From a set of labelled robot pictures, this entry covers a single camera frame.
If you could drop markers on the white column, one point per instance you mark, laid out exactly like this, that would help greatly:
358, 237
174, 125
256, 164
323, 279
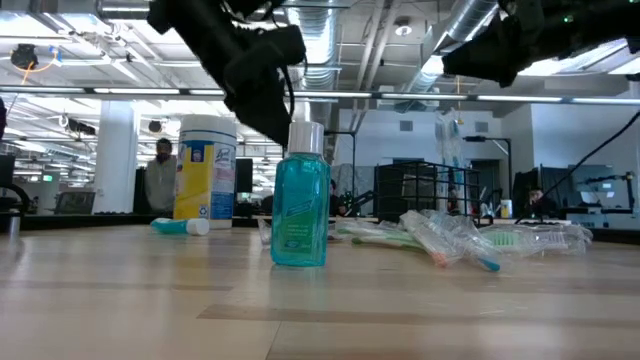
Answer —
115, 160

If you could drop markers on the background black robot arm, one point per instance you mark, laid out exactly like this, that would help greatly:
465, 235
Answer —
607, 180

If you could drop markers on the teal mouthwash bottle white cap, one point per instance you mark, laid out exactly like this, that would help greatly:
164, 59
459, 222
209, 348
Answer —
300, 210
175, 226

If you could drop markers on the black ceiling camera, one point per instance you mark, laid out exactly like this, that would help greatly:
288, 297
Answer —
24, 56

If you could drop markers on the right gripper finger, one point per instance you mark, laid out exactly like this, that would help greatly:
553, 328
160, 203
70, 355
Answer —
490, 55

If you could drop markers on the person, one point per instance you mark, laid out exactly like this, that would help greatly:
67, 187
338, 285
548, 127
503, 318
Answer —
540, 205
161, 185
334, 202

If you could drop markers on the orange toothbrush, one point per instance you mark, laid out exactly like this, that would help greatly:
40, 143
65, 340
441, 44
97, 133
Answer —
440, 257

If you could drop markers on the long ceiling light strip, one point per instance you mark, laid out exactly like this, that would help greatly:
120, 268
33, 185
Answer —
135, 91

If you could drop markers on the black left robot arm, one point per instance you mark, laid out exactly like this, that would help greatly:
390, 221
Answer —
190, 20

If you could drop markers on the black monitor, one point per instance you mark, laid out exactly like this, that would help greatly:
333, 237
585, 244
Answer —
244, 175

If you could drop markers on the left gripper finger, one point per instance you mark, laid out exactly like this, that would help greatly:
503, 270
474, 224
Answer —
270, 125

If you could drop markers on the disinfecting wipes canister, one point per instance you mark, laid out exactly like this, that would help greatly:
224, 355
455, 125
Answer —
205, 175

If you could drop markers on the yellow cup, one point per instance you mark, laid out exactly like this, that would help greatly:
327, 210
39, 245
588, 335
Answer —
506, 209

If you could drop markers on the silver spiral air duct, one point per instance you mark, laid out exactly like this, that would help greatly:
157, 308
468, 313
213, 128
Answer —
317, 45
465, 25

